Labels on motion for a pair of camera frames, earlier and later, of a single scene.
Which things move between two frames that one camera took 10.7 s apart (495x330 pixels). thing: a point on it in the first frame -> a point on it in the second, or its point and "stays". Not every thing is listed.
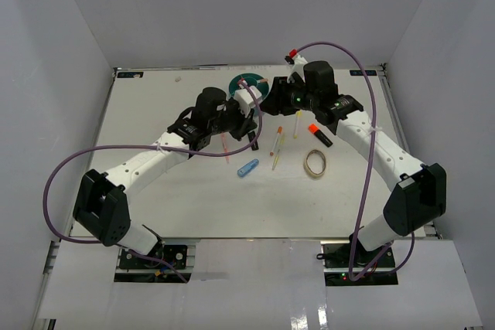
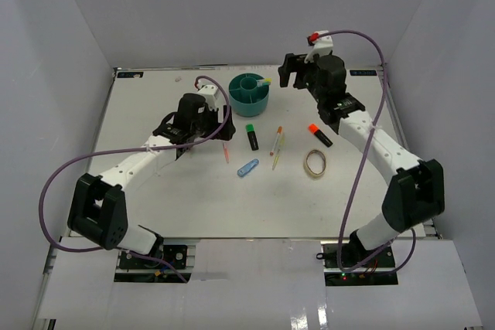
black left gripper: [246, 125] -> [227, 134]
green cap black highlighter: [251, 135] stays
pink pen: [225, 147] stays
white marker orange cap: [280, 130] stays
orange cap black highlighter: [313, 129] stays
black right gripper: [276, 103] -> [293, 64]
